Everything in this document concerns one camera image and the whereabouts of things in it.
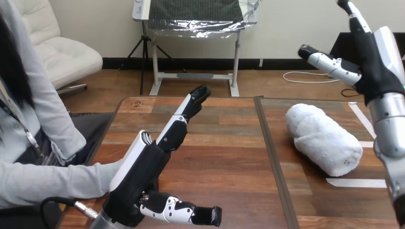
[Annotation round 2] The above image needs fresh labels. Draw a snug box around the rolled white towel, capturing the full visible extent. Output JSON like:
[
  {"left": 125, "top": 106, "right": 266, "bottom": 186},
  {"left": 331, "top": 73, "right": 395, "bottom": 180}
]
[{"left": 285, "top": 103, "right": 364, "bottom": 177}]

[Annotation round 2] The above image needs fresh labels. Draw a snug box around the black tripod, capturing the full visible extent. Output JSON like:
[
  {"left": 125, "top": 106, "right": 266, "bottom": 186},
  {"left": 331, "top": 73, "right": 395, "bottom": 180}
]
[{"left": 119, "top": 21, "right": 187, "bottom": 96}]

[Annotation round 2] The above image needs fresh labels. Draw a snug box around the black cable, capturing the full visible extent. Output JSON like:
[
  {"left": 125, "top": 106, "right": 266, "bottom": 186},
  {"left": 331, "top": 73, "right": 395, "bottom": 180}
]
[{"left": 39, "top": 196, "right": 99, "bottom": 229}]

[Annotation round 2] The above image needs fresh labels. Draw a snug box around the white desk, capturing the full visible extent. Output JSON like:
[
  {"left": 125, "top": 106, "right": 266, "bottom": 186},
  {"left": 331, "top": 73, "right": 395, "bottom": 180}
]
[{"left": 149, "top": 30, "right": 242, "bottom": 97}]

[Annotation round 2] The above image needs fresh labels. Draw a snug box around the white cushioned chair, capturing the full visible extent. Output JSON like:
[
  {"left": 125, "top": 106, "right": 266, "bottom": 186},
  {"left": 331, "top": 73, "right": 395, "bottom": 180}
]
[{"left": 12, "top": 0, "right": 104, "bottom": 95}]

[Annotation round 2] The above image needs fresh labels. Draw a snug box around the foil sheet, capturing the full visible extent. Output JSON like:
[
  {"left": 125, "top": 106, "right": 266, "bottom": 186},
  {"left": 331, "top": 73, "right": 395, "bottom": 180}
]
[{"left": 147, "top": 0, "right": 261, "bottom": 39}]

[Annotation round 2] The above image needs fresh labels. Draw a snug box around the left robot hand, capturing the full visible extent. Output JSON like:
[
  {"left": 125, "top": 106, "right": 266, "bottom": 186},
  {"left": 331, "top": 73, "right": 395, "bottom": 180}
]
[{"left": 102, "top": 84, "right": 223, "bottom": 228}]

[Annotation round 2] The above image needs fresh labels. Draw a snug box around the person's forearm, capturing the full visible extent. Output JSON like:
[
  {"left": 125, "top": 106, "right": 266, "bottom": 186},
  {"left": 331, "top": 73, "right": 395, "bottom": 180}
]
[{"left": 0, "top": 159, "right": 124, "bottom": 210}]

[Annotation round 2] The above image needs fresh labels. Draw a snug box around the tangle of cables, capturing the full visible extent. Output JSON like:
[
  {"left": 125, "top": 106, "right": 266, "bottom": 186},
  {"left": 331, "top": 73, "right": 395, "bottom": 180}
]
[{"left": 282, "top": 71, "right": 362, "bottom": 98}]

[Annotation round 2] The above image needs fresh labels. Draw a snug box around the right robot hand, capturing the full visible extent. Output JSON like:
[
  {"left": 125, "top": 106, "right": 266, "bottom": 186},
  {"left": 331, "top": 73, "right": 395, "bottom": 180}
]
[{"left": 297, "top": 0, "right": 405, "bottom": 106}]

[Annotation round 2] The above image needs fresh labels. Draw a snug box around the person's body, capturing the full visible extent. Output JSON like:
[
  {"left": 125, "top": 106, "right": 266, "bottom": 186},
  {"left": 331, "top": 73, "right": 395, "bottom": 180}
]
[{"left": 0, "top": 0, "right": 116, "bottom": 229}]

